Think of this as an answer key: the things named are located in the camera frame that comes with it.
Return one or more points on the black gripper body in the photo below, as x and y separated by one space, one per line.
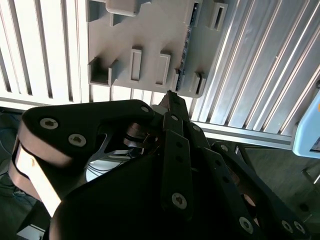
112 200

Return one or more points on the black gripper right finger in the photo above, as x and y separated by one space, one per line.
225 175

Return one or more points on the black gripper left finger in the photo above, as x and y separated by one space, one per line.
75 120

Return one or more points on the blue RAM stick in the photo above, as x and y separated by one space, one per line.
179 80

